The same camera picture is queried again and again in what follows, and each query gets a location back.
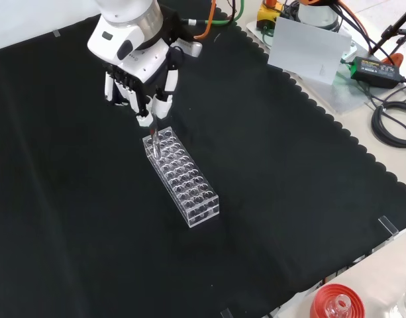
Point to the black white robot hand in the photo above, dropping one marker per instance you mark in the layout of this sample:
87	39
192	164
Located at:
146	63

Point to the clear glass test tube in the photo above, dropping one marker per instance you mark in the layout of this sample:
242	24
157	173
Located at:
155	145

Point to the clear acrylic test tube rack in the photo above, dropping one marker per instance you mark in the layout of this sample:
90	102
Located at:
186	185

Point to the grey tape strip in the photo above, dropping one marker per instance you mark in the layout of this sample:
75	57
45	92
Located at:
56	33

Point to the yellow stop button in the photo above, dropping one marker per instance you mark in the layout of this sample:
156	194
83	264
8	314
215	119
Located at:
267	15

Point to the pale grey board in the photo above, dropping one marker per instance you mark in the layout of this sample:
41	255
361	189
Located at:
305	49

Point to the black scalloped bench cloth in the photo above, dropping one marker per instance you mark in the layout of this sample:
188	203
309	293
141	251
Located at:
90	215

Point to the black power adapter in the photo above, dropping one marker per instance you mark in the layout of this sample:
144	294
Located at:
376	71

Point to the black tripod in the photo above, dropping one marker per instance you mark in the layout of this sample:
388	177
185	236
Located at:
389	31

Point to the orange tripod foot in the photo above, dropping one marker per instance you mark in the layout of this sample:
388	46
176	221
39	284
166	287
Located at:
395	59

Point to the clear acrylic cloth clip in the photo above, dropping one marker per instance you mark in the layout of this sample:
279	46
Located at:
226	313
389	227

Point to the small clear glass flask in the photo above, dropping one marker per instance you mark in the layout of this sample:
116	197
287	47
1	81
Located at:
338	306

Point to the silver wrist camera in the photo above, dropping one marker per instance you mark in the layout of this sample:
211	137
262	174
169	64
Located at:
192	48

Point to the clear base plate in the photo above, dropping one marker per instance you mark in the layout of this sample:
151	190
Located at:
345	96

